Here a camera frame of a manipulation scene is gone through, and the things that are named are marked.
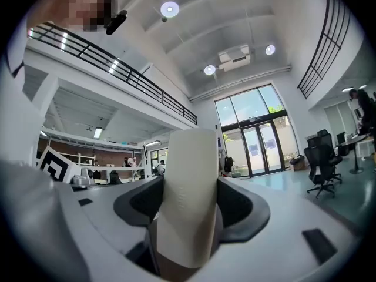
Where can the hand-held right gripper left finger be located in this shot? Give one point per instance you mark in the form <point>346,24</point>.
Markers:
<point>141,206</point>

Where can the black mesh office chair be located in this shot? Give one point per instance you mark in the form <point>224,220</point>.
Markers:
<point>321,138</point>
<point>321,160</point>

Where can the white paper roll item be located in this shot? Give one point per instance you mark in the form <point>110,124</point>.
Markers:
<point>189,187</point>

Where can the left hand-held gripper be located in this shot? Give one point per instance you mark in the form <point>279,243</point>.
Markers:
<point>57,166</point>

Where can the curved black balcony railing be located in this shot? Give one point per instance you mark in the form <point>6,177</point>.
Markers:
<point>322,35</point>

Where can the person's head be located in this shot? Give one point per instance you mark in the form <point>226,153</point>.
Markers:
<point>79,1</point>

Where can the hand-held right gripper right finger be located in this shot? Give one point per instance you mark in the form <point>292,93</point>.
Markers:
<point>238,210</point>

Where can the large glass window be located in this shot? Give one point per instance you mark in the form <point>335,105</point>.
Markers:
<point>248,103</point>

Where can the round ceiling lamp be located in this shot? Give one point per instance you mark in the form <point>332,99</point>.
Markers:
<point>209,69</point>
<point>270,49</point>
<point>169,9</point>

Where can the glass entrance door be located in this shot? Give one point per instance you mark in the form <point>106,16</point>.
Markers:
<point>261,150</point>

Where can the black backpack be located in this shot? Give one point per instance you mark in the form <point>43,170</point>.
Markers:
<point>228,164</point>

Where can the cardboard box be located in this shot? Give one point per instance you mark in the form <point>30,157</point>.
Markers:
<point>298,164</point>

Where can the white ceiling air conditioner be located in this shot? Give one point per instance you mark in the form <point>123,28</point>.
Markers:
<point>235,58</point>

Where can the round pedestal table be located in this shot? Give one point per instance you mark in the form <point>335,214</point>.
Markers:
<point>354,141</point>

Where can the long black balcony railing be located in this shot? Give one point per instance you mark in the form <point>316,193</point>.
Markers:
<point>162,96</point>

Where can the black head-worn camera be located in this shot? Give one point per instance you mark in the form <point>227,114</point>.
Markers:
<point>116,22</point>

